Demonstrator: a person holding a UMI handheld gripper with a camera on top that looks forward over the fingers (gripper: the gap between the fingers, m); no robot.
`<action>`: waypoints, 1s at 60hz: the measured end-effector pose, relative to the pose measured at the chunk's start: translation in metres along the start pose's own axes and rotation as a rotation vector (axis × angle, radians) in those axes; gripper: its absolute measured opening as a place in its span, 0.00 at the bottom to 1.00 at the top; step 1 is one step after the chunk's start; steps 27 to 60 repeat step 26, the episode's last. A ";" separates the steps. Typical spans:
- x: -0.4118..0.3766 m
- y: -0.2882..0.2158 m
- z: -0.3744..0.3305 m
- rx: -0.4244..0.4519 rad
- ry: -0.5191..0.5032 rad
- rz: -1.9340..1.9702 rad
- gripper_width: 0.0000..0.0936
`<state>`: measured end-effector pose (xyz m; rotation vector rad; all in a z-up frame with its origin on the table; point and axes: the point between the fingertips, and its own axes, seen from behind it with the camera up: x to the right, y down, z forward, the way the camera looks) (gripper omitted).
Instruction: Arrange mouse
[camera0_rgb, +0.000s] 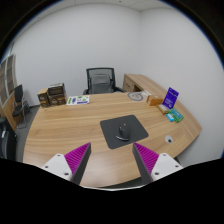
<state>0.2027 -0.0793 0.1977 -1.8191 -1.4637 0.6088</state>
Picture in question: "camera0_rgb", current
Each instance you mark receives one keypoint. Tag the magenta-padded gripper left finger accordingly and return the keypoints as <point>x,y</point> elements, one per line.
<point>58,163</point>

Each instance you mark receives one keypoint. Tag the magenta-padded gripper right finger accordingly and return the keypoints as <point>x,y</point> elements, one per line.
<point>165,163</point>

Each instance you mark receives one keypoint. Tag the black computer mouse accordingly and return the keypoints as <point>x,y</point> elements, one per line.
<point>123,131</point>

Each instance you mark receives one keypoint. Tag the dark grey mouse pad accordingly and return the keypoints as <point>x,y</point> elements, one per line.
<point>110,133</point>

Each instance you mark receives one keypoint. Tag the teal flat pack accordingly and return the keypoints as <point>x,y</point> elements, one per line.
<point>170,117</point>

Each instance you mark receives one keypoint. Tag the green flat pack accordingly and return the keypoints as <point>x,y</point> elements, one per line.
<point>177,115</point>

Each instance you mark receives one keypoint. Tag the small flat wooden box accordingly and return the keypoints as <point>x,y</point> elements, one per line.
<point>162,109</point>

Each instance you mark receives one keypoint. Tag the black padded office chair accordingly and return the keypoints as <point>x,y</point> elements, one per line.
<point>7,141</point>

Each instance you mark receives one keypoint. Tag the wide brown cardboard box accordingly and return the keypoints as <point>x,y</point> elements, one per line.
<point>57,100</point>

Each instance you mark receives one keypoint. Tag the small orange-brown box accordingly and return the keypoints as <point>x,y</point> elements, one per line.
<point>155,100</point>

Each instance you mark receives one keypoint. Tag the purple packaging card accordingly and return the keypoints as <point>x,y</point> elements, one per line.
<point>170,97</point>

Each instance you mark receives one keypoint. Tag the white printed paper sheet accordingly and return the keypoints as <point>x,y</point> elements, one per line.
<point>78,100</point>

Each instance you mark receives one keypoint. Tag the narrow brown cardboard box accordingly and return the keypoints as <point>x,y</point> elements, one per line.
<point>43,98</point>

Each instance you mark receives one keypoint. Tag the round grey disc in bag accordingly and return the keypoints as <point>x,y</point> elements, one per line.
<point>135,96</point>

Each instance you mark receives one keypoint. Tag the black cardboard box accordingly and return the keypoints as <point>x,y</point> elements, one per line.
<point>56,89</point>

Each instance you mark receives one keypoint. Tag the black visitor chair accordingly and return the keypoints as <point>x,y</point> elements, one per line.
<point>18,95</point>

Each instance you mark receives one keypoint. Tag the wooden side cabinet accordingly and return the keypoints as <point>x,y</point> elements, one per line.
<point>138,81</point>

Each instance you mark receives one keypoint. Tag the grey backpack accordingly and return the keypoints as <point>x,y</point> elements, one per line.
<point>100,83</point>

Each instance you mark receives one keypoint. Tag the wooden shelf unit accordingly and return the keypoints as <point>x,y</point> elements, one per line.
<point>8,86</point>

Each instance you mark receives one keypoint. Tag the black mesh office chair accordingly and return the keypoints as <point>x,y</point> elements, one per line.
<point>89,75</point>

